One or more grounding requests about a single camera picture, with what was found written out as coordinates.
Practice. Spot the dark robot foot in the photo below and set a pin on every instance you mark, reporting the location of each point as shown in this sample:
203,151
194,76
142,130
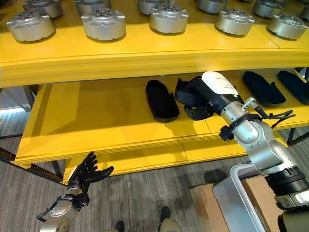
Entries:
164,215
119,226

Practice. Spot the silver robot right leg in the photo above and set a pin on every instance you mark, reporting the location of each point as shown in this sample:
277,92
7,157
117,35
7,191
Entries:
170,225

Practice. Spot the dark robot left foot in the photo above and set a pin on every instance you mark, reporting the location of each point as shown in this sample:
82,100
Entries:
119,226

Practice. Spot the yellow shelf board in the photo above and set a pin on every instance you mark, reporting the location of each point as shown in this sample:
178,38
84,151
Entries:
144,159
96,113
144,53

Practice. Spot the translucent white plastic box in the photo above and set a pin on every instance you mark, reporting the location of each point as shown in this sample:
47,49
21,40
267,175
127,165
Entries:
231,200

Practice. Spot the brown cardboard box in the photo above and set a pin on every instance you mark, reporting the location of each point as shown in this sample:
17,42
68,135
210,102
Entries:
205,207

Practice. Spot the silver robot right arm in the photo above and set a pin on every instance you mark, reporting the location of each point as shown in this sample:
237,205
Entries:
260,145

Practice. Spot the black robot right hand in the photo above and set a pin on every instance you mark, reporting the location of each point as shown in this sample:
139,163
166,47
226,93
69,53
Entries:
217,84

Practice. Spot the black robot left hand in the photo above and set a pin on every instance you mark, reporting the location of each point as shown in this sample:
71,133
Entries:
84,174

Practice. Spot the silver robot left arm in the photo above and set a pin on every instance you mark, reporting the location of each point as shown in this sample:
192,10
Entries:
61,210

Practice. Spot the black sole-shaped part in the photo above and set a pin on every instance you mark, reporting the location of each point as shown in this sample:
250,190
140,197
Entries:
264,89
162,101
180,93
293,85

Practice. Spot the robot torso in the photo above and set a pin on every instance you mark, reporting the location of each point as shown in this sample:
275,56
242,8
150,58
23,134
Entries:
293,221

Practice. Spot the silver round motor housing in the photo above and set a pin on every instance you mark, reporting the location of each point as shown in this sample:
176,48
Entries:
103,24
168,19
212,6
30,26
234,23
287,27
89,6
46,6
148,6
268,8

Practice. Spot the dark robot right foot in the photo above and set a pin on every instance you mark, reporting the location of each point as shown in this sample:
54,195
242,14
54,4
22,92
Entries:
164,215

